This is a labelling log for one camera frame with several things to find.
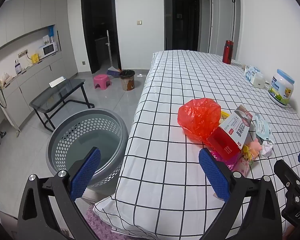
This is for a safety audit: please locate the pink plastic stool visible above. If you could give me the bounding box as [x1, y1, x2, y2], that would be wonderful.
[93, 74, 112, 90]

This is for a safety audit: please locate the white tissue box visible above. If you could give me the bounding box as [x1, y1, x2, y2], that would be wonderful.
[250, 73, 266, 88]

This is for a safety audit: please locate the clear plastic jug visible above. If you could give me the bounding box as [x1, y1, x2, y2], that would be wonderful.
[14, 59, 23, 75]

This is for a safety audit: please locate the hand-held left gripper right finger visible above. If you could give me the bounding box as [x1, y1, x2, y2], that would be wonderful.
[198, 148, 283, 240]

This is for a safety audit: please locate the white paper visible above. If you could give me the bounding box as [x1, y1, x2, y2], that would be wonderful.
[261, 140, 274, 157]

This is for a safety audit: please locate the dark entry door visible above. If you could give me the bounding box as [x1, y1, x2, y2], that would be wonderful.
[172, 0, 200, 52]

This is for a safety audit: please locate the pink fluffy rug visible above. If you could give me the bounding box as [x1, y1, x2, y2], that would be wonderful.
[85, 204, 115, 240]

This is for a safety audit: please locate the white garment steamer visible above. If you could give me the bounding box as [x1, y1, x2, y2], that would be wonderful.
[0, 79, 22, 137]

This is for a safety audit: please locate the pink soft toy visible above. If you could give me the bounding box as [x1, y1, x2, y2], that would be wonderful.
[247, 140, 263, 155]

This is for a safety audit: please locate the broom with white handle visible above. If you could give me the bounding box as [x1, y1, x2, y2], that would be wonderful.
[105, 30, 121, 77]

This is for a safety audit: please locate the small yellow toy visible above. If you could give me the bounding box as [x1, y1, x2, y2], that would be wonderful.
[242, 145, 253, 160]

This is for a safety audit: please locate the red thermos bottle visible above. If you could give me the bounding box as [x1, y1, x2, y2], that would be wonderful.
[222, 40, 234, 64]

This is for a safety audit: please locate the pale pink printed packet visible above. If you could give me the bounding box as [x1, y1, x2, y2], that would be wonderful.
[233, 155, 255, 177]

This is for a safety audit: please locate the grey perforated laundry basket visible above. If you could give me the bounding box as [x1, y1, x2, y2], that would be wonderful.
[45, 108, 129, 188]

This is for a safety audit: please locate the brown waste bin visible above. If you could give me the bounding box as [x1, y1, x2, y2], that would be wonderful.
[119, 70, 136, 91]

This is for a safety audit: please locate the white book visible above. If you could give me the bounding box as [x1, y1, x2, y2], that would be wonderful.
[49, 76, 67, 88]

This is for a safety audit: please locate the red and white carton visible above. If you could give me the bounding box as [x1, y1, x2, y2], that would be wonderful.
[206, 104, 253, 161]

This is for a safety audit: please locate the white microwave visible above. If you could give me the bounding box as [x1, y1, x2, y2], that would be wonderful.
[41, 42, 58, 57]

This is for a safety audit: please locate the white milk powder can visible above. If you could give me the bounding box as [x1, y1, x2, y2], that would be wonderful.
[268, 69, 295, 108]

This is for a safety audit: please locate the blue printed tissue pack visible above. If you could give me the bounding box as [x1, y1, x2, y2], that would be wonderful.
[244, 65, 261, 82]

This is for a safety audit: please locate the grey base cabinet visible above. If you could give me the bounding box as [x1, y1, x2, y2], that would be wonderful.
[0, 55, 78, 130]

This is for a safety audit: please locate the grey wall cabinet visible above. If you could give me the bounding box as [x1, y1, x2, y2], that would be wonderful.
[0, 0, 75, 55]

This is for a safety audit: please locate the glass coffee table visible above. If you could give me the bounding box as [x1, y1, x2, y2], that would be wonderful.
[29, 78, 95, 132]

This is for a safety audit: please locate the red plastic bag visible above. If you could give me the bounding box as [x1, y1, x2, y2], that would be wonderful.
[177, 98, 221, 145]

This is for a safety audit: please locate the magenta plastic bag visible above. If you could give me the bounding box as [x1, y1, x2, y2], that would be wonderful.
[211, 151, 240, 173]

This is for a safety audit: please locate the clear food bag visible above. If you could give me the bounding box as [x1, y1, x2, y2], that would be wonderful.
[1, 72, 15, 85]

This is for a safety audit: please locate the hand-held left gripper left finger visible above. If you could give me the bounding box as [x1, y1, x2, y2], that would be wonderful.
[17, 147, 102, 240]

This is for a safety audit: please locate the blue face mask packet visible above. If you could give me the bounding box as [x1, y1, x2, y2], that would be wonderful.
[252, 113, 273, 140]

